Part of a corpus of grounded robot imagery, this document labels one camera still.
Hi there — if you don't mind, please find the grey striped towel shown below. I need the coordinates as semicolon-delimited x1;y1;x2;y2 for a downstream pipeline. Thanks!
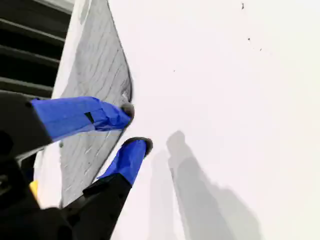
57;0;135;209

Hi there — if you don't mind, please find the black metal shelving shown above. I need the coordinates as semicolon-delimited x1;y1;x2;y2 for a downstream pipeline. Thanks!
0;0;76;101

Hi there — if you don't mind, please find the yellow cloth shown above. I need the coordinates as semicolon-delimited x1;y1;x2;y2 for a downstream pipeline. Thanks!
28;179;40;202

